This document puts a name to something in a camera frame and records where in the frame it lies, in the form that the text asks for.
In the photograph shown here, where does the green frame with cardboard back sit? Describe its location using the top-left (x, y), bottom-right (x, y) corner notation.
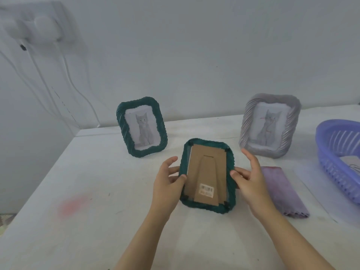
top-left (179, 138), bottom-right (237, 215)

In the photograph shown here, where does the green frame with cat photo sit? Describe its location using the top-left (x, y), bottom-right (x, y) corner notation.
top-left (116, 96), bottom-right (169, 158)

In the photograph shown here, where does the person's left hand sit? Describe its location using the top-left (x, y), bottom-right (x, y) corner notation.
top-left (152, 156), bottom-right (188, 223)

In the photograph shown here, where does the grey frame with cat photo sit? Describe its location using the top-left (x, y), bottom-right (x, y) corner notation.
top-left (238, 93), bottom-right (302, 159)

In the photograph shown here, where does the person's left forearm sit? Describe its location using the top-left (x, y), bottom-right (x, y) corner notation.
top-left (112, 214), bottom-right (173, 270)

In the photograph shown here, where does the purple cleaning cloth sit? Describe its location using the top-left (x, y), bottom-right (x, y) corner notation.
top-left (260, 166), bottom-right (310, 219)

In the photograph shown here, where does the white wall socket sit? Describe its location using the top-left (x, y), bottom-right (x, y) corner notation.
top-left (0, 1), bottom-right (83, 47)

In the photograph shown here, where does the person's right forearm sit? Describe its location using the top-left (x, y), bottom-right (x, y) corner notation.
top-left (257, 206), bottom-right (337, 270)

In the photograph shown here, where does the purple plastic basket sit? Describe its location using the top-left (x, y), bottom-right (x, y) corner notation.
top-left (315, 119), bottom-right (360, 206)

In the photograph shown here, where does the person's right hand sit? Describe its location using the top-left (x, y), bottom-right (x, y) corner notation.
top-left (230, 148), bottom-right (278, 220)

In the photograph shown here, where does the white power plug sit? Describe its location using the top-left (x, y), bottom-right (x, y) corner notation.
top-left (3, 13), bottom-right (62, 42)

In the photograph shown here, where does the white paper card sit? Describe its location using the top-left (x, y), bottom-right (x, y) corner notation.
top-left (339, 155), bottom-right (360, 178)

